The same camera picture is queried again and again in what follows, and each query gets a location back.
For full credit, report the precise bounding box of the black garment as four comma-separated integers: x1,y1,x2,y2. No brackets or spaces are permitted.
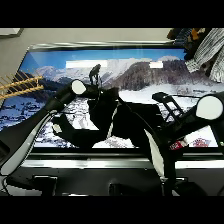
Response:
51,86,178,197

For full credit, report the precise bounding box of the heap of clothes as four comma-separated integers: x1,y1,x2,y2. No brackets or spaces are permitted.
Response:
166,27,209,62

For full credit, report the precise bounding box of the yellow wooden rack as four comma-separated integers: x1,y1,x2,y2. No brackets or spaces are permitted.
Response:
0,69,45,102

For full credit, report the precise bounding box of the white striped shirt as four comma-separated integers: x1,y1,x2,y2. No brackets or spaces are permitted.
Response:
184,27,224,84

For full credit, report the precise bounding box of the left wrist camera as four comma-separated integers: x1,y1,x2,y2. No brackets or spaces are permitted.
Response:
88,63,103,86

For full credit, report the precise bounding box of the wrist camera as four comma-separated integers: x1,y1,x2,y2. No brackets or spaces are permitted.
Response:
151,91,185,126
88,63,103,86

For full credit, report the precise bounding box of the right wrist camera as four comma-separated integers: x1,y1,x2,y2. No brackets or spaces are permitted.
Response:
151,91,185,126

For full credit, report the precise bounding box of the silver frame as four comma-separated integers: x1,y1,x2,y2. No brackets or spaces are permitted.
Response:
0,40,224,197

